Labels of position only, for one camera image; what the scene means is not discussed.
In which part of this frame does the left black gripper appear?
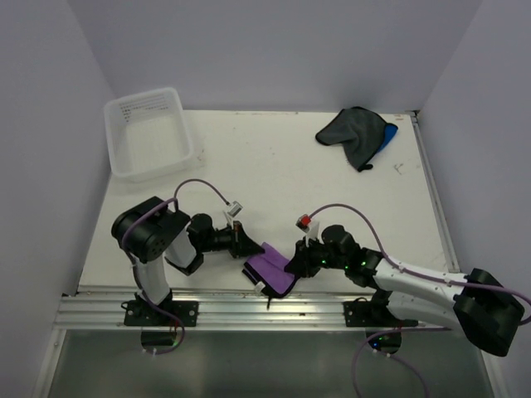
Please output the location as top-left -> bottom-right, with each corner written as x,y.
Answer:
200,219 -> 264,257

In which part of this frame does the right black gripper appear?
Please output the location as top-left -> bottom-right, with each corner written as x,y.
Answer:
285,235 -> 348,279

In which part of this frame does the purple towel black trim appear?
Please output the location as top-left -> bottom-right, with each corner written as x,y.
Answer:
242,242 -> 299,309

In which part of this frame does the grey towel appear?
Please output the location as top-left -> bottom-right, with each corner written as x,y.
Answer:
314,106 -> 391,172

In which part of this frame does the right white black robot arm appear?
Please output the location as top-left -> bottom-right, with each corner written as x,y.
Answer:
285,225 -> 524,357

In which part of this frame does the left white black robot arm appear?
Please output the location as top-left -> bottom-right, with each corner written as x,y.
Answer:
111,197 -> 265,326

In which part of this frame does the blue towel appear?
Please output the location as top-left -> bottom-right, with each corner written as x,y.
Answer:
378,124 -> 398,152

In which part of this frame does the white plastic basket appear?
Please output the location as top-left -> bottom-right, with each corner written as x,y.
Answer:
104,87 -> 197,182

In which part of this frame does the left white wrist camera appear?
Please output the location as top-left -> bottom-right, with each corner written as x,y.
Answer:
223,201 -> 243,226

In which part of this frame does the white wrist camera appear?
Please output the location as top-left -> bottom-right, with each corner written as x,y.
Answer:
223,201 -> 243,226
295,214 -> 319,246

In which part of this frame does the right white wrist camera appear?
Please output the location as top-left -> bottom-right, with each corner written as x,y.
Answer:
295,214 -> 319,246

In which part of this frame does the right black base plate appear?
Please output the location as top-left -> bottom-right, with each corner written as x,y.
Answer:
342,298 -> 418,328

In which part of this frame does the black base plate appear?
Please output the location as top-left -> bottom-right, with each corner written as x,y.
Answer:
342,298 -> 418,328
120,299 -> 199,327

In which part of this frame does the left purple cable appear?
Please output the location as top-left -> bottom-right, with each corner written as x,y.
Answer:
120,179 -> 231,356

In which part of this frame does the purple cable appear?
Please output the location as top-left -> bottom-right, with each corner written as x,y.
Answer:
309,203 -> 531,398
120,179 -> 231,356

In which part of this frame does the aluminium table edge rail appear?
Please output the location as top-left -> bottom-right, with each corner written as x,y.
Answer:
407,110 -> 461,274

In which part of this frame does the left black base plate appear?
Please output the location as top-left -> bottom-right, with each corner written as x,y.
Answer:
120,299 -> 199,327

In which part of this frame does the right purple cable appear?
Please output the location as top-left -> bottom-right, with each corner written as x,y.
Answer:
309,203 -> 531,398

